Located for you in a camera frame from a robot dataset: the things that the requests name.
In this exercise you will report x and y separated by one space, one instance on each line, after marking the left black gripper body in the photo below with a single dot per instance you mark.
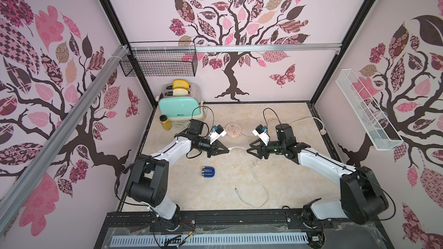
203 144

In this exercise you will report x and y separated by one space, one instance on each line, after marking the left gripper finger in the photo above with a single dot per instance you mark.
216 153
219 146

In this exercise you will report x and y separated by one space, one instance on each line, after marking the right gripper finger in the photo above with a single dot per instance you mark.
255 145
256 152

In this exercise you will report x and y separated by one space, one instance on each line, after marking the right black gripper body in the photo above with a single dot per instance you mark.
263 148

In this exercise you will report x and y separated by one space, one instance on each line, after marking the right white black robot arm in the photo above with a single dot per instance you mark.
361 197

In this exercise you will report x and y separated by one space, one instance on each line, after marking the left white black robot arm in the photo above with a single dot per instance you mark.
148 179

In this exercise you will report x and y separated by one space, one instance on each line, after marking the round pink power strip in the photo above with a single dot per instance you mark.
233 130

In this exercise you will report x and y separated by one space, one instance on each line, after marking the mint green toaster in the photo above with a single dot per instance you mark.
180 107

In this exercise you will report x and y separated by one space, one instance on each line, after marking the yellow juice bottle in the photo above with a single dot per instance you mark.
165 122

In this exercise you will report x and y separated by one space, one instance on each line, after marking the pale bread slice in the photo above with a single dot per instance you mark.
180 92

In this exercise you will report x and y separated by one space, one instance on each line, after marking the yellow bread slice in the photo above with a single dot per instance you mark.
180 84

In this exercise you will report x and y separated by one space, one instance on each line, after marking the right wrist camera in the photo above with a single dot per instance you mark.
262 133

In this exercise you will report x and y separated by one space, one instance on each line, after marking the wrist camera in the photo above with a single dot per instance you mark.
216 133
262 133

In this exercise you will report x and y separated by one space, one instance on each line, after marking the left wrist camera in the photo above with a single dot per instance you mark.
216 133

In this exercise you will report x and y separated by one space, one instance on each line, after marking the black wire wall basket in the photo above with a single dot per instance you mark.
161 59

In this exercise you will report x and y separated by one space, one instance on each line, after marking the back aluminium rail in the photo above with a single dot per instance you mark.
247 48

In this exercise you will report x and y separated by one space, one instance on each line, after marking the aluminium rail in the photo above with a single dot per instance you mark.
247 48
21 190

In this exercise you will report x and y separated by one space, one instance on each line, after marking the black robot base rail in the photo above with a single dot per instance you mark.
326 234

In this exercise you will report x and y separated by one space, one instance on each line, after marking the white wire wall basket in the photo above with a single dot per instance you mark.
373 119

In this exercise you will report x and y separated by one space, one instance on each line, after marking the white slotted cable duct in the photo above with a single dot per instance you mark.
206 240

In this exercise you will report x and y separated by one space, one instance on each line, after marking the left aluminium rail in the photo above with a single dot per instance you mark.
21 190

